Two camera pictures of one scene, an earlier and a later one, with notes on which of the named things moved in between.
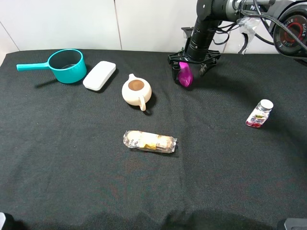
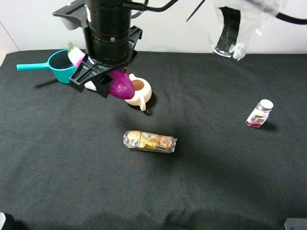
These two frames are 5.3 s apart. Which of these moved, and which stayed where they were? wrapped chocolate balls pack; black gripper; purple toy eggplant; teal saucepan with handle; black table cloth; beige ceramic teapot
Moved: purple toy eggplant; black gripper
Stayed: teal saucepan with handle; beige ceramic teapot; black table cloth; wrapped chocolate balls pack
